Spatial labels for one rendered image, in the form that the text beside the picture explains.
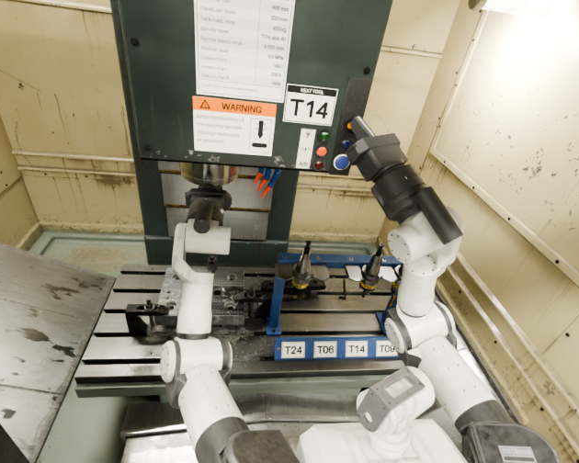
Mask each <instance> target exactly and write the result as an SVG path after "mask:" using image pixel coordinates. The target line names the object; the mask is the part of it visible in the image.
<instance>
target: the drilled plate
mask: <svg viewBox="0 0 579 463"><path fill-rule="evenodd" d="M192 269H193V270H194V271H195V272H196V273H197V272H200V273H208V271H207V269H203V268H192ZM213 274H214V277H213V288H212V297H213V299H211V312H212V319H211V325H244V302H238V301H236V303H238V304H234V303H232V302H233V301H234V298H233V300H232V299H230V298H231V297H232V295H233V296H235V295H237V294H238V293H241V292H244V270H243V269H216V271H215V272H214V273H213ZM236 277H237V278H236ZM177 279H178V280H180V281H178V280H177ZM230 280H231V282H230ZM182 287H183V281H182V280H181V279H180V278H179V277H178V275H177V274H176V273H175V272H174V271H173V269H172V268H167V269H166V272H165V278H164V282H163V285H162V288H161V292H160V296H159V299H158V302H157V304H160V303H161V305H165V304H166V302H167V301H169V302H168V304H166V305H165V306H166V307H167V308H168V309H169V313H168V314H166V315H164V316H154V322H155V325H177V318H178V313H179V309H180V305H181V302H180V300H181V298H182V293H181V292H182ZM180 289H181V290H180ZM166 291H167V294H165V293H166ZM180 291H181V292H180ZM224 291H225V292H224ZM230 291H231V293H229V292H230ZM234 291H235V293H234ZM237 291H238V292H237ZM173 292H174V293H173ZM168 293H169V294H168ZM170 293H172V294H170ZM180 293H181V294H180ZM233 293H234V294H233ZM213 295H214V296H213ZM218 295H219V296H218ZM223 295H224V296H223ZM229 295H230V296H229ZM227 296H228V297H227ZM168 297H169V298H168ZM167 298H168V299H167ZM170 300H172V302H171V301H170ZM231 300H232V301H231ZM173 301H174V302H175V303H174V302H173ZM228 301H230V302H231V303H230V302H228ZM225 302H228V303H227V305H225V304H224V303H225ZM177 304H178V305H177ZM176 305H177V307H176V308H175V306H176ZM224 306H225V308H226V309H225V308H224ZM234 306H235V307H234ZM173 309H175V310H173ZM172 310H173V311H172Z"/></svg>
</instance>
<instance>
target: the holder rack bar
mask: <svg viewBox="0 0 579 463"><path fill-rule="evenodd" d="M300 256H301V254H298V253H278V263H292V267H293V266H294V265H295V264H296V263H298V261H299V259H300ZM371 257H372V255H356V254H311V264H326V266H327V268H344V265H359V266H360V268H361V269H362V267H363V266H364V265H367V264H368V263H369V260H370V259H371ZM401 264H402V262H400V261H399V260H398V259H396V257H395V256H386V255H383V256H382V260H381V265H391V266H392V268H393V270H394V269H395V267H396V266H398V265H401Z"/></svg>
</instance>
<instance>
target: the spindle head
mask: <svg viewBox="0 0 579 463"><path fill-rule="evenodd" d="M118 2H119V14H120V22H121V28H122V35H123V41H124V49H125V55H126V62H127V69H128V76H129V82H130V89H131V102H132V108H133V115H134V122H135V129H136V135H137V142H138V149H139V152H140V154H141V160H152V161H165V162H178V163H191V164H216V165H229V166H242V167H254V168H267V169H280V170H293V171H306V172H319V173H329V170H330V166H331V162H332V157H333V153H334V148H335V141H336V136H337V132H338V128H339V123H340V119H341V114H342V110H343V105H344V101H345V97H346V89H347V85H348V80H349V77H353V78H360V79H368V80H372V82H373V78H374V74H375V71H376V67H377V63H378V59H379V56H380V49H381V45H382V42H383V38H384V34H385V30H386V28H387V24H388V20H389V16H390V13H391V9H392V2H393V0H295V6H294V14H293V21H292V30H291V38H290V46H289V61H288V70H287V78H286V85H285V94H284V102H283V103H279V102H271V101H262V100H253V99H244V98H235V97H227V96H209V95H201V94H197V76H196V44H195V13H194V0H118ZM287 84H294V85H309V86H317V87H325V88H333V89H338V93H337V98H336V102H335V111H334V115H333V120H332V125H331V126H325V125H316V124H306V123H296V122H287V121H283V115H284V107H285V99H286V91H287ZM193 96H203V97H212V98H221V99H231V100H239V101H248V102H257V103H266V104H275V105H277V109H276V117H275V127H274V136H273V144H272V153H271V156H265V155H253V154H241V153H229V152H206V151H195V144H194V119H193ZM301 129H308V130H316V132H315V138H314V143H313V148H312V158H311V163H310V169H303V168H296V162H297V155H298V150H299V143H300V137H301ZM322 130H329V131H330V132H331V135H332V136H331V139H330V141H328V142H320V141H319V139H318V135H319V133H320V131H322ZM319 145H325V146H326V147H327V148H328V154H327V155H326V156H325V157H319V156H317V155H316V153H315V150H316V148H317V147H318V146H319ZM318 159H322V160H324V162H325V168H324V169H323V170H322V171H316V170H314V169H313V166H312V165H313V163H314V161H316V160H318Z"/></svg>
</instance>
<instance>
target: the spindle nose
mask: <svg viewBox="0 0 579 463"><path fill-rule="evenodd" d="M179 169H180V174H181V175H182V176H183V177H184V178H185V179H186V180H187V181H188V182H190V183H193V184H196V185H200V186H223V185H227V184H229V183H231V182H232V181H234V180H235V179H236V178H237V177H238V175H239V170H240V166H229V165H216V164H191V163H179Z"/></svg>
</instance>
